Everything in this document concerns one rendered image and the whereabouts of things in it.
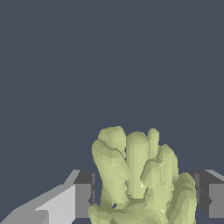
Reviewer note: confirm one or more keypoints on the lumpy pale green object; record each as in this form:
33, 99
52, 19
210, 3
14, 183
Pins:
137, 175

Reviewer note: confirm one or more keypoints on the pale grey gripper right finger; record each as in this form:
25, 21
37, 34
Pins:
214, 198

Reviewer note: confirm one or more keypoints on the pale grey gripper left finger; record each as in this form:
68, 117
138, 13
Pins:
64, 198

